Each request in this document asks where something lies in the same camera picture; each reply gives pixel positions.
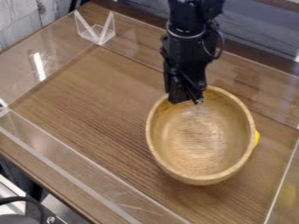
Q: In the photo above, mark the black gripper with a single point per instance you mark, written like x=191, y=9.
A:
x=185, y=58

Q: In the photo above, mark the brown wooden bowl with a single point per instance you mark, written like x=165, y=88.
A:
x=201, y=142

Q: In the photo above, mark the yellow lemon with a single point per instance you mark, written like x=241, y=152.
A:
x=256, y=138

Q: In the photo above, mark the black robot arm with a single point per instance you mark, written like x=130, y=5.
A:
x=191, y=16

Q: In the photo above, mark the clear acrylic corner bracket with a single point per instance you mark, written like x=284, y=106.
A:
x=98, y=34

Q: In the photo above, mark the black table frame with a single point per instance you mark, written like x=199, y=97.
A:
x=26, y=203

